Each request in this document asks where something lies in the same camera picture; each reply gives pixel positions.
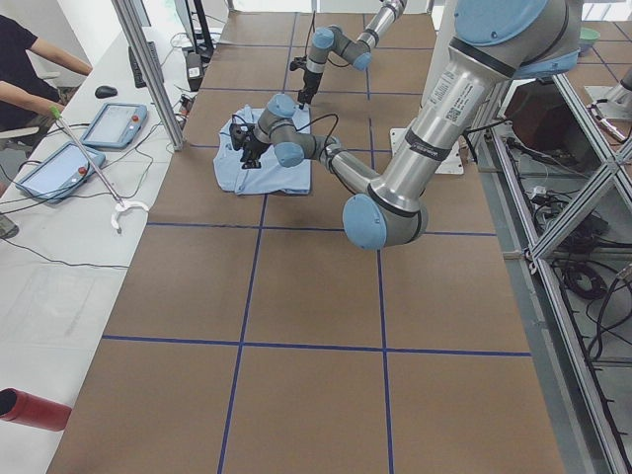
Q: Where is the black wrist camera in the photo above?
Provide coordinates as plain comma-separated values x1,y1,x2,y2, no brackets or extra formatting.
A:
229,122,255,151

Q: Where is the black computer mouse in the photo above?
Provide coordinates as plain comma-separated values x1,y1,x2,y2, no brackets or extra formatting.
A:
95,85,118,99

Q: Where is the aluminium frame truss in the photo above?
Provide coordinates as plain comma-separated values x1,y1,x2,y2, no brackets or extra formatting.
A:
474,75,631,473

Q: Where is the seated person black shirt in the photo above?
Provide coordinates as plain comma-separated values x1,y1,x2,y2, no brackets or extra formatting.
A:
1,16,92,147

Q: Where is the light blue t-shirt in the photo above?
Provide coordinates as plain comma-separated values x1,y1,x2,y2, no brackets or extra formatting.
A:
213,119,311,195

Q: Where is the red cylinder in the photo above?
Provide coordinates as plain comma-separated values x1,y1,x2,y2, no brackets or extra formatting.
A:
1,388,72,432

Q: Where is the black power adapter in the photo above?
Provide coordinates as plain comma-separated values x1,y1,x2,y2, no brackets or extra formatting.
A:
185,51,203,92

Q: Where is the reacher grabber stick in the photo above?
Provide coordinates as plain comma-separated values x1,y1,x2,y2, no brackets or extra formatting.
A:
49,106,149,234

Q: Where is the blue teach pendant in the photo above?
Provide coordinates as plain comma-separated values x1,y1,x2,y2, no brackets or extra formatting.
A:
80,103,148,150
16,142,94,202

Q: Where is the far blue teach pendant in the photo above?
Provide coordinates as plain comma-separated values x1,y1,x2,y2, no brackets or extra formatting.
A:
80,103,148,150

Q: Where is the green bowl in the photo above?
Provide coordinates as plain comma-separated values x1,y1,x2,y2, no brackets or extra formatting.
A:
579,27,600,54

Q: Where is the near blue teach pendant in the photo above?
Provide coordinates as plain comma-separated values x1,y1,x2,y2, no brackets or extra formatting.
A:
16,142,94,202

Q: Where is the black keyboard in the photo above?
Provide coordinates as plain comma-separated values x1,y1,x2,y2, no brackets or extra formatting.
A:
128,40,164,89

